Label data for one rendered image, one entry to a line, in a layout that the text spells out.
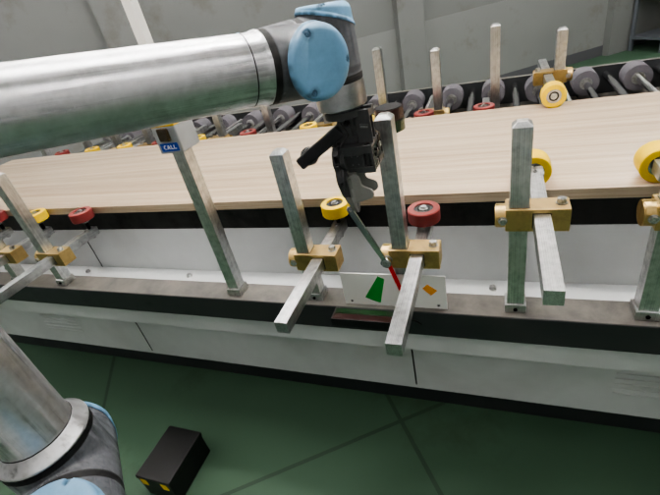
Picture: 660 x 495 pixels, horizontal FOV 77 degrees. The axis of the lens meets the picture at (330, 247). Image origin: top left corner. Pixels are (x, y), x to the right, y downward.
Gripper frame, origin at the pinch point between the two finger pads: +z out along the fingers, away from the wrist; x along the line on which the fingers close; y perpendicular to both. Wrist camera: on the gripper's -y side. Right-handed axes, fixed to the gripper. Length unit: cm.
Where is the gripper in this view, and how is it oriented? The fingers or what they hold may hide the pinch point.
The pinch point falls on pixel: (353, 205)
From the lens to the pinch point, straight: 87.1
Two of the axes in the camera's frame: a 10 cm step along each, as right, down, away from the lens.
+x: 3.1, -5.6, 7.7
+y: 9.2, -0.1, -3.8
